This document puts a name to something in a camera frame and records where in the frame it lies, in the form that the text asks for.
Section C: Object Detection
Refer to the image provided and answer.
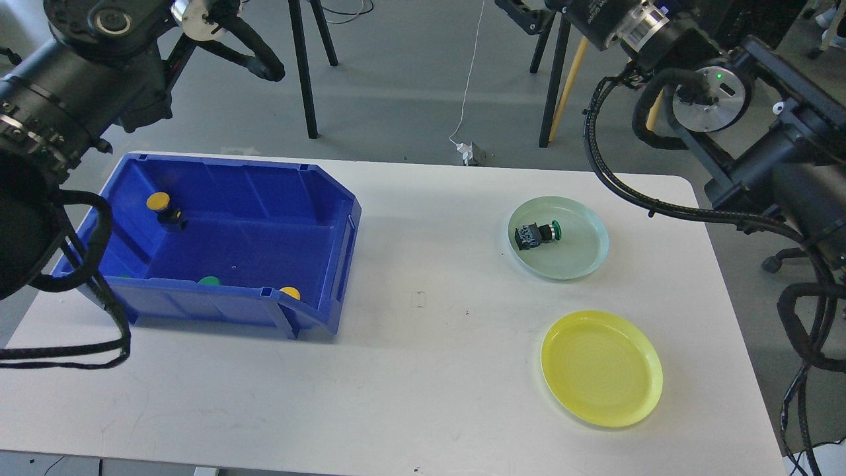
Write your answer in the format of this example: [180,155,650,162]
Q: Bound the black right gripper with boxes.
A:
[494,0,652,52]

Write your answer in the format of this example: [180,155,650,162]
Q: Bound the green push button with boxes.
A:
[514,220,562,251]
[197,275,221,286]

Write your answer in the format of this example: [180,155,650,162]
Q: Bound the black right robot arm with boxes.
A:
[496,1,844,373]

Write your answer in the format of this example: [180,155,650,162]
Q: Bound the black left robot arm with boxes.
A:
[1,1,285,370]

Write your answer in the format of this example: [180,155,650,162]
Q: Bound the light green plate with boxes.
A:
[507,196,610,281]

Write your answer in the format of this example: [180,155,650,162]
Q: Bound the yellow plate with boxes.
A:
[540,310,664,428]

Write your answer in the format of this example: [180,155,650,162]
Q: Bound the yellow push button front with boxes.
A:
[279,286,301,300]

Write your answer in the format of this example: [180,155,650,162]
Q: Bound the yellow push button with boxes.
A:
[145,192,186,232]
[279,286,301,300]

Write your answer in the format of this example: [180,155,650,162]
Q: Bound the yellow push button back left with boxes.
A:
[145,192,186,232]

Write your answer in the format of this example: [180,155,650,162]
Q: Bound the green push button front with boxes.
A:
[197,275,221,286]

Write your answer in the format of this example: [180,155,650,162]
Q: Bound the black tripod legs right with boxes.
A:
[529,10,572,149]

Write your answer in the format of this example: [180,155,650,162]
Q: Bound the black tripod legs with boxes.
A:
[529,10,572,149]
[287,1,338,139]

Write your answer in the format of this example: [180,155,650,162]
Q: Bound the wooden stand legs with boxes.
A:
[548,36,664,143]

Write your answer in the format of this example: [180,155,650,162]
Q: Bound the black tripod legs left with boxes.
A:
[287,1,338,139]

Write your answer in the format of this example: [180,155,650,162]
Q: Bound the blue plastic storage bin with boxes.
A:
[99,153,362,338]

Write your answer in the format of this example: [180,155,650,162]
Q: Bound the white cable with plug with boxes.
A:
[449,0,488,167]

